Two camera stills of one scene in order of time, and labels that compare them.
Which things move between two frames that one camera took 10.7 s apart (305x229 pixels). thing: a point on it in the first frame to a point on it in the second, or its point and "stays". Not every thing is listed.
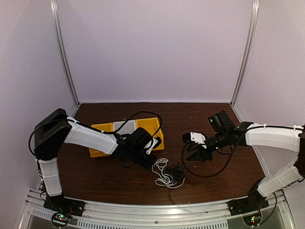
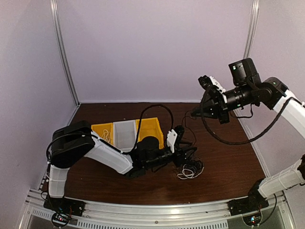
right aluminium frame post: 253,18 stays
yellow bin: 108,127 stays
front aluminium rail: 277,215 stays
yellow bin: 152,126 stays
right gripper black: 202,156 to 215,107
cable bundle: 171,175 to 191,169
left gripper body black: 136,156 to 179,156
